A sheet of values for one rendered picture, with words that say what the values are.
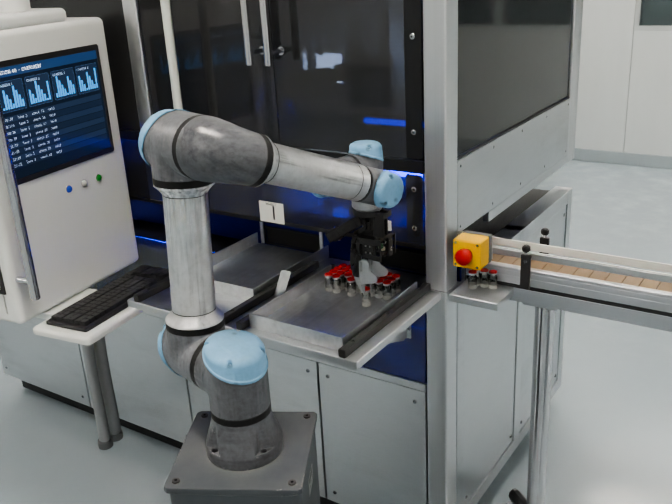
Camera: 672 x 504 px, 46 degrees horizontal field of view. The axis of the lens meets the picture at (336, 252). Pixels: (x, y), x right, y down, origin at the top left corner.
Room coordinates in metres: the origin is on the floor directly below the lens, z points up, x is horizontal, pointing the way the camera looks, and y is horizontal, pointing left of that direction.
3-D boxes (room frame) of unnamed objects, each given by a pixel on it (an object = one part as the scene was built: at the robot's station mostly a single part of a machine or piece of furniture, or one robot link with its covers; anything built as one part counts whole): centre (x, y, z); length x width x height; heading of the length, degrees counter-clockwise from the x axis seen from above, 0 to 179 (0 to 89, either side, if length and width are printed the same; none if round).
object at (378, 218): (1.72, -0.09, 1.07); 0.09 x 0.08 x 0.12; 55
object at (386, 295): (1.81, -0.06, 0.90); 0.18 x 0.02 x 0.05; 55
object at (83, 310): (2.03, 0.63, 0.82); 0.40 x 0.14 x 0.02; 153
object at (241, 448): (1.30, 0.20, 0.84); 0.15 x 0.15 x 0.10
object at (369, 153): (1.72, -0.08, 1.23); 0.09 x 0.08 x 0.11; 131
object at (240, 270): (2.01, 0.22, 0.90); 0.34 x 0.26 x 0.04; 146
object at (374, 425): (2.77, 0.30, 0.44); 2.06 x 1.00 x 0.88; 56
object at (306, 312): (1.72, 0.01, 0.90); 0.34 x 0.26 x 0.04; 145
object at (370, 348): (1.85, 0.12, 0.87); 0.70 x 0.48 x 0.02; 56
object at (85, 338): (2.05, 0.66, 0.79); 0.45 x 0.28 x 0.03; 153
